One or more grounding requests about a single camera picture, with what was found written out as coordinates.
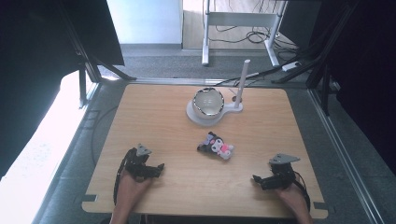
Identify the black and pink plush toy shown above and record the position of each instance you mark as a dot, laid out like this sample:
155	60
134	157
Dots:
216	146

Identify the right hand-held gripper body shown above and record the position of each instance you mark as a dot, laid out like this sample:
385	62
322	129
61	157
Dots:
281	174

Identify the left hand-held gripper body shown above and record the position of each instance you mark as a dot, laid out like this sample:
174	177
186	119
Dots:
137	161

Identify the black curtain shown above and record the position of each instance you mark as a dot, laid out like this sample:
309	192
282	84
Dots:
367	77
31	62

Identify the person's right hand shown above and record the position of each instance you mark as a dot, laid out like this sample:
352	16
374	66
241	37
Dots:
294	199

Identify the white bowl with dark rim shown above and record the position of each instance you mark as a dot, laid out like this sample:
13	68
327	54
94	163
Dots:
208	104

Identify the white metal desk frame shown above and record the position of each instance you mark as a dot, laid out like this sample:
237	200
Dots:
211	18

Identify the white power strip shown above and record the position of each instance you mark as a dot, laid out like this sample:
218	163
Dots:
291	66

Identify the aluminium floor rail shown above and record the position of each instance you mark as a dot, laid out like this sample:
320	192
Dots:
342	149
186	81

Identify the small brown knob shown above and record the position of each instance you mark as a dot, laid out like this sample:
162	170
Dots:
234	99

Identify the black metal stand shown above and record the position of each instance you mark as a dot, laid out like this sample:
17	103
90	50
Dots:
323	62
90	65

